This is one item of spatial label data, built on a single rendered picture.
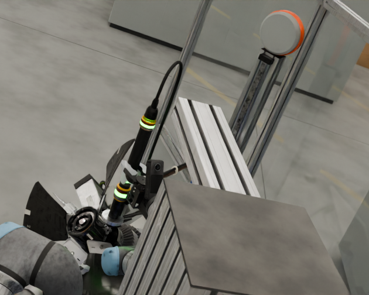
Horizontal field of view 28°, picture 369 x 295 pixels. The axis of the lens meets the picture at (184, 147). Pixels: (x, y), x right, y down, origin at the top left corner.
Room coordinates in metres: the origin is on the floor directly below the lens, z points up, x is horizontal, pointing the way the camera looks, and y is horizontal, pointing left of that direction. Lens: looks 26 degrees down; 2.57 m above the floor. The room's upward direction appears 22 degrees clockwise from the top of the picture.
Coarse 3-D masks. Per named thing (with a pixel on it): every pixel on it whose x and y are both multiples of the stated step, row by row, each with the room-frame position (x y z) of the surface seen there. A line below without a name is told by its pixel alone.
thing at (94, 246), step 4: (88, 240) 1.93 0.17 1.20; (92, 240) 1.94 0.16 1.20; (88, 244) 1.91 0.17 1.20; (92, 244) 1.92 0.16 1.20; (96, 244) 1.93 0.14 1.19; (100, 244) 1.94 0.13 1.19; (104, 244) 1.95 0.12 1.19; (108, 244) 1.96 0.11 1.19; (88, 248) 1.89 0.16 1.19; (92, 248) 1.90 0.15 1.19; (96, 248) 1.91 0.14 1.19; (104, 248) 1.93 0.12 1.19; (92, 252) 1.88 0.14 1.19; (96, 252) 1.89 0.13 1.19; (100, 252) 1.90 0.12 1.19
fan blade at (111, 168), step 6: (126, 144) 2.27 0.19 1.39; (120, 150) 2.27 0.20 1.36; (126, 150) 2.21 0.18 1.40; (114, 156) 2.30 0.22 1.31; (120, 156) 2.22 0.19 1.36; (108, 162) 2.33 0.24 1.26; (114, 162) 2.23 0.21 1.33; (120, 162) 2.17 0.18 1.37; (108, 168) 2.30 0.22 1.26; (114, 168) 2.18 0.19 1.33; (108, 174) 2.24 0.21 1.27; (108, 180) 2.14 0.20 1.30; (102, 192) 2.11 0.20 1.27
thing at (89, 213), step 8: (80, 208) 2.02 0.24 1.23; (88, 208) 2.01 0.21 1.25; (72, 216) 2.01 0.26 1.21; (80, 216) 2.00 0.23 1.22; (88, 216) 1.99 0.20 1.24; (96, 216) 1.97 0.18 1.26; (72, 224) 1.99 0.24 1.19; (80, 224) 1.97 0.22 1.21; (88, 224) 1.96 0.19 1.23; (96, 224) 1.95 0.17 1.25; (104, 224) 1.99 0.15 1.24; (72, 232) 1.94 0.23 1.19; (80, 232) 1.93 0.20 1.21; (88, 232) 1.93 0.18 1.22; (96, 232) 1.95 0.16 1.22; (104, 232) 1.97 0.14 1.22; (112, 232) 2.02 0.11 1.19; (120, 232) 2.03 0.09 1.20; (80, 240) 1.93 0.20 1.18; (96, 240) 1.95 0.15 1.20; (112, 240) 2.00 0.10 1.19
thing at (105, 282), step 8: (88, 256) 1.86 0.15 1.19; (96, 256) 1.86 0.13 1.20; (88, 264) 1.83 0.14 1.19; (96, 264) 1.84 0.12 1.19; (88, 272) 1.80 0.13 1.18; (96, 272) 1.81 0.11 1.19; (88, 280) 1.77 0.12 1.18; (96, 280) 1.78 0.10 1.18; (104, 280) 1.79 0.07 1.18; (112, 280) 1.80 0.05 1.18; (120, 280) 1.81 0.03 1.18; (88, 288) 1.74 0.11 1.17; (96, 288) 1.75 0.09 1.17; (104, 288) 1.76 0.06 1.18; (112, 288) 1.77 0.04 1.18
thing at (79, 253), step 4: (68, 240) 1.96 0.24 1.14; (72, 240) 1.97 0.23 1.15; (64, 244) 1.95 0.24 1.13; (68, 244) 1.96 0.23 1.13; (72, 244) 1.96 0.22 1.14; (76, 244) 1.96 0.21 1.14; (68, 248) 1.95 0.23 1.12; (72, 248) 1.95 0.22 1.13; (76, 248) 1.96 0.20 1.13; (80, 248) 1.96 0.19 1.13; (76, 252) 1.95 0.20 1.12; (80, 252) 1.96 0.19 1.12; (84, 252) 1.96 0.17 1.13; (76, 256) 1.94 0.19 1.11; (80, 256) 1.95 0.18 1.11; (84, 256) 1.95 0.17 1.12; (80, 260) 1.94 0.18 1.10; (84, 260) 1.95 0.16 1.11; (80, 264) 1.93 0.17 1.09
